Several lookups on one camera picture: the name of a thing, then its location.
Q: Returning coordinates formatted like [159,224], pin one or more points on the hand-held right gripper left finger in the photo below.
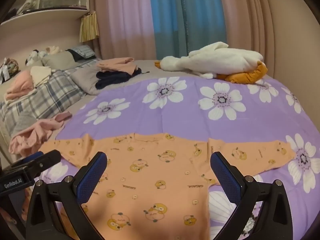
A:
[91,178]

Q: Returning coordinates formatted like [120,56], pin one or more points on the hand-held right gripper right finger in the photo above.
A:
[226,178]

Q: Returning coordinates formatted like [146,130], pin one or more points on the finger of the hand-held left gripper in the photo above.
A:
[31,157]
[48,162]

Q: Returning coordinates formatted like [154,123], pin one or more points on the orange cartoon print shirt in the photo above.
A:
[150,180]

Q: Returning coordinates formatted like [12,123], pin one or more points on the dark navy clothes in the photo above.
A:
[112,78]

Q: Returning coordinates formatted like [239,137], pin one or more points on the folded orange clothes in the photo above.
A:
[116,63]

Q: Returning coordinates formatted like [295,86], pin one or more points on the crumpled pink garment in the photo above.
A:
[32,135]

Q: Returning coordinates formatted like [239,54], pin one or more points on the plaid quilt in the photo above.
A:
[53,92]

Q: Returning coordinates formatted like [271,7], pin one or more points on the folded pink sweater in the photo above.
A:
[20,83]

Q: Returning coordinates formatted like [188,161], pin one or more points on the purple floral blanket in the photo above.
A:
[180,120]

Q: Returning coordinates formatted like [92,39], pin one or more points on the folded cream cloth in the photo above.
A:
[40,73]

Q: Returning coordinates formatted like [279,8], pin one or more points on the patterned bag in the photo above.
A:
[8,68]

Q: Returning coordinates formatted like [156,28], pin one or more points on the black and white plush toy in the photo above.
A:
[33,57]

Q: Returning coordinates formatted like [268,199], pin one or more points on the light grey pillow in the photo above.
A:
[58,60]

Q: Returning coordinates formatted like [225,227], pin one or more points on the cream plush toy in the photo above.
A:
[53,50]

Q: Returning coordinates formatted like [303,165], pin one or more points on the striped pillow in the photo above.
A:
[82,52]

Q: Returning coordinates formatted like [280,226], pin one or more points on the white goose plush toy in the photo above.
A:
[220,60]

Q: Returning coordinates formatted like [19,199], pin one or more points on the yellow pleated cloth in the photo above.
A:
[88,27]

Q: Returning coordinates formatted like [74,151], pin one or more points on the beige curtain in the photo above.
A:
[262,25]

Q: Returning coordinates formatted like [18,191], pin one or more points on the white shelf cabinet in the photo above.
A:
[50,0]

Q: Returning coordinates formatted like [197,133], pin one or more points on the pink sheer curtain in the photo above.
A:
[125,17]

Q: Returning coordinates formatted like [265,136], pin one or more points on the blue curtain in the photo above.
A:
[175,17]

